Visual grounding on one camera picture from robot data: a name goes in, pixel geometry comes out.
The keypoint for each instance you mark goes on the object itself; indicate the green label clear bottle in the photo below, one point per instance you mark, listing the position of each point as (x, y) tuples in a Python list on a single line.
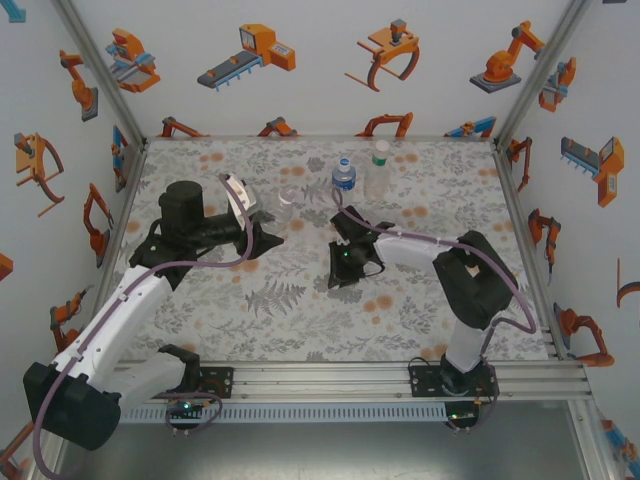
[(377, 175)]

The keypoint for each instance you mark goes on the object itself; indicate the blue label plastic bottle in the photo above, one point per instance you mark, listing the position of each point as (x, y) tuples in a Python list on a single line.
[(345, 180)]

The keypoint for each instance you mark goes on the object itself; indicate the aluminium rail bed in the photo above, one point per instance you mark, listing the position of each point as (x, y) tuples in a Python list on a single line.
[(325, 382)]

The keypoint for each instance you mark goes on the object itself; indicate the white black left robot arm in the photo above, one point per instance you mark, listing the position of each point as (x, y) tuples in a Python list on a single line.
[(125, 310)]

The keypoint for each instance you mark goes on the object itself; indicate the floral printed table mat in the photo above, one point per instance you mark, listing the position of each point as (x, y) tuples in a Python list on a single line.
[(300, 340)]

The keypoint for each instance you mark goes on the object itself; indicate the small green-lit circuit board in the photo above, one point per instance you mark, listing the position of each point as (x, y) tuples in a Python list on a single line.
[(462, 415), (185, 406)]

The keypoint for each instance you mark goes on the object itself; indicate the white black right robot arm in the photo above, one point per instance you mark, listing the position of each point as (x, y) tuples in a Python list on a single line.
[(475, 280)]

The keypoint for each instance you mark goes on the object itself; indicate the aluminium corner post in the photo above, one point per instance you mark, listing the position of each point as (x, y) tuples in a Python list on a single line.
[(540, 75), (102, 75)]

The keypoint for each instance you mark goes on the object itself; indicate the aluminium side rail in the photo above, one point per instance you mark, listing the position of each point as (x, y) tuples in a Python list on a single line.
[(135, 165), (512, 190)]

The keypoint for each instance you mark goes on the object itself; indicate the grey metal panel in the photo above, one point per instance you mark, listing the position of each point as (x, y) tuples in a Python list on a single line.
[(300, 450)]

